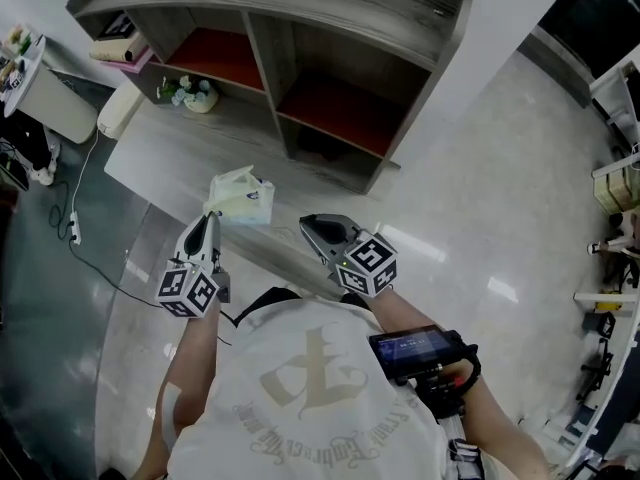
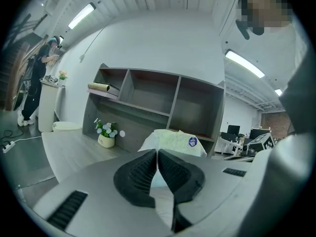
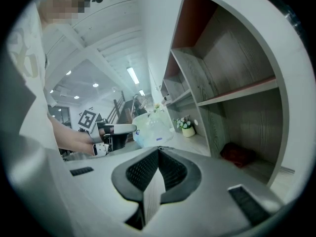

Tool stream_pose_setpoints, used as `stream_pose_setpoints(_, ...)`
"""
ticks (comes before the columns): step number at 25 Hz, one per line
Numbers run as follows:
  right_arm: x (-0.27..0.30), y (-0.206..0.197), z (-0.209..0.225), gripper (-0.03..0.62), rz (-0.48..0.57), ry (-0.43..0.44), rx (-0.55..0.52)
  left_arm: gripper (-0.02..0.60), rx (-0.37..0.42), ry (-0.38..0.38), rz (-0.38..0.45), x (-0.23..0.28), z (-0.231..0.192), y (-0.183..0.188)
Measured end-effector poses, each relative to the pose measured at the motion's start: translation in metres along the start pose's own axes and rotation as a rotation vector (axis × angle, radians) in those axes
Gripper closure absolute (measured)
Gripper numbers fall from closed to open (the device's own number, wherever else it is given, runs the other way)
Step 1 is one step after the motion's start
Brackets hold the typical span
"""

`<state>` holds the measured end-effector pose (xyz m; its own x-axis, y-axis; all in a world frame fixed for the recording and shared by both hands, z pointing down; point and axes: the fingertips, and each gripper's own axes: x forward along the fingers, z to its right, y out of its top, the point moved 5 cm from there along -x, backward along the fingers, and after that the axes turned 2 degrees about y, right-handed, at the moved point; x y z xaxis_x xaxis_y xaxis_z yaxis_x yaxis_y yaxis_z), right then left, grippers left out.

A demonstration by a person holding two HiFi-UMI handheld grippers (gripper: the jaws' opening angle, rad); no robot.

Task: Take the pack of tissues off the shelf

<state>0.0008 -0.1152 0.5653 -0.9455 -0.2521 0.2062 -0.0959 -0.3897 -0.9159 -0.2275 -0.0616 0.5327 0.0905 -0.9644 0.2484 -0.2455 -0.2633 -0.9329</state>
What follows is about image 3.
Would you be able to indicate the person's head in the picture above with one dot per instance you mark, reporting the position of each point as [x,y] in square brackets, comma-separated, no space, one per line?
[61,4]

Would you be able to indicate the pink flower bouquet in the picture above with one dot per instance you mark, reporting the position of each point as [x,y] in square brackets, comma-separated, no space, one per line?
[156,106]

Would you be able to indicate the white plastic-wrapped tissues pack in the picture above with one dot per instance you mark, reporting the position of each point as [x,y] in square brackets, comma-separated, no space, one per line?
[150,130]

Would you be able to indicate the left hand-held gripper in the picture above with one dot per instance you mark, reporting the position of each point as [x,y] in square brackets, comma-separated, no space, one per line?
[87,120]

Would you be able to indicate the grey wooden desk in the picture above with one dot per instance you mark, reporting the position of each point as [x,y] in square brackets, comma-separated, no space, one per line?
[190,144]

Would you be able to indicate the dark red cloth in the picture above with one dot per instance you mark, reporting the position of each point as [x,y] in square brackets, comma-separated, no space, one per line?
[237,154]

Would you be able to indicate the person's left forearm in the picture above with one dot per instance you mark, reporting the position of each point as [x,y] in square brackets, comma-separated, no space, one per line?
[69,137]

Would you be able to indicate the grey wooden shelf unit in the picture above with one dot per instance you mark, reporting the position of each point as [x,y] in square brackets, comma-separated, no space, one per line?
[234,58]

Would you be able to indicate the person's white t-shirt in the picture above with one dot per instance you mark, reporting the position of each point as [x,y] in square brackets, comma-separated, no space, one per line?
[27,83]

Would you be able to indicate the long ceiling light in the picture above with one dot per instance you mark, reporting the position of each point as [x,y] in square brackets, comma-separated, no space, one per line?
[132,75]
[141,92]

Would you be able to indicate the white pot with flowers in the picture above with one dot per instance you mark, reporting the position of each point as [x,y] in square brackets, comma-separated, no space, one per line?
[188,131]

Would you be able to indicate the dark stair railing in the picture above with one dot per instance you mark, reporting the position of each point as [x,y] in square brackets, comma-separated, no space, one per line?
[118,107]

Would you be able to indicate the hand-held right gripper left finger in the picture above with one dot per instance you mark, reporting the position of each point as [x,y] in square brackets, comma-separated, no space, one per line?
[98,194]

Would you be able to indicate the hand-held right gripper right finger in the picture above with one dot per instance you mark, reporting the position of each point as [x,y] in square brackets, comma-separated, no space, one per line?
[209,194]

